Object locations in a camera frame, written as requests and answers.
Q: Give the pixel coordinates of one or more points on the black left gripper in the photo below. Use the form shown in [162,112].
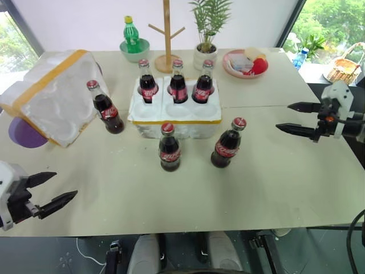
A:
[18,204]

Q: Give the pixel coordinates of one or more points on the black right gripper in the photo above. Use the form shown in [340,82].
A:
[328,122]

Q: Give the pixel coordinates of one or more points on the glass cola bottle red cap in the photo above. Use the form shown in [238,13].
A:
[170,151]
[226,148]
[108,111]
[178,85]
[203,87]
[147,85]

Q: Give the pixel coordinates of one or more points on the white foam lid yellow tape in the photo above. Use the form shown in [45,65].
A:
[54,97]

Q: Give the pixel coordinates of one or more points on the white foam bottle crate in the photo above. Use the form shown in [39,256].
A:
[176,117]

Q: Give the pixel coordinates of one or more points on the water bottle blue cap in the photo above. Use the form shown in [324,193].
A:
[300,60]

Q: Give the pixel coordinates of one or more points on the black side table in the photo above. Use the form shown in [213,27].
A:
[353,154]

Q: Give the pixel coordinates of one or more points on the red toy apple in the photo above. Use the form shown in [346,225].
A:
[260,66]

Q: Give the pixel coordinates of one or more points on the small green background plant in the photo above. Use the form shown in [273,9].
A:
[313,45]

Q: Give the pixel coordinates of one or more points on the pale yellow bread slice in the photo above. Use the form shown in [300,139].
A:
[253,52]

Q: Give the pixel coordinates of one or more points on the clear blue plastic packet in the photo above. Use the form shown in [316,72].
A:
[241,63]

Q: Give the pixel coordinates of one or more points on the pink round plate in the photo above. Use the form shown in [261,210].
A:
[231,71]

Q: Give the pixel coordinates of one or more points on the white rounded shape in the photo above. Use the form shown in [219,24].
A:
[144,254]
[225,251]

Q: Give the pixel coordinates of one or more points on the white ribbed plant pot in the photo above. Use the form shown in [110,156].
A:
[204,60]

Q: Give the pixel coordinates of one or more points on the black table leg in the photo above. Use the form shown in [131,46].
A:
[202,246]
[162,251]

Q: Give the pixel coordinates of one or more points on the green leafy plant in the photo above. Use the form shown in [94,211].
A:
[209,20]

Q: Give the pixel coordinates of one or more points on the wooden mug tree stand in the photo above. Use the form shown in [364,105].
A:
[166,42]

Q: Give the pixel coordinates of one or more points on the light green bowl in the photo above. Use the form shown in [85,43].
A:
[142,52]

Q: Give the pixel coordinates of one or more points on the green soda bottle yellow cap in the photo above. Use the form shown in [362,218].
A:
[131,38]

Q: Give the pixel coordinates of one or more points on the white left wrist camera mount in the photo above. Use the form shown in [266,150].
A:
[7,177]

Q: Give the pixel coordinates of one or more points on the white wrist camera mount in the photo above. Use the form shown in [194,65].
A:
[339,91]
[7,177]

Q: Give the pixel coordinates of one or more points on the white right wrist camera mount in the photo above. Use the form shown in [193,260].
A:
[339,91]

